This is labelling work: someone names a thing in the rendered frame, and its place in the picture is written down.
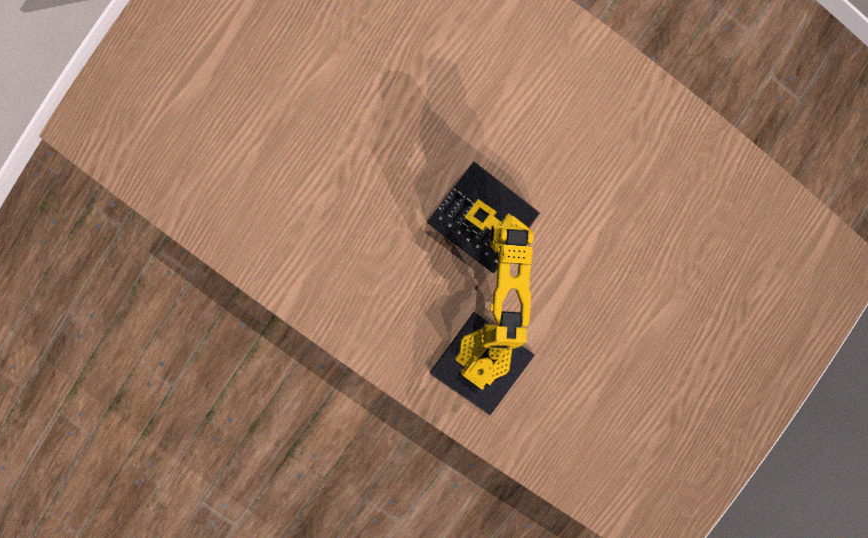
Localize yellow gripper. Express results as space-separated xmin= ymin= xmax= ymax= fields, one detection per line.
xmin=465 ymin=199 xmax=529 ymax=252

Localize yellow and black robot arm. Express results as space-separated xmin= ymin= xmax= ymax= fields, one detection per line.
xmin=455 ymin=224 xmax=534 ymax=387

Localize black lighting desk panel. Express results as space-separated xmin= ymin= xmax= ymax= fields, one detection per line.
xmin=427 ymin=162 xmax=540 ymax=273

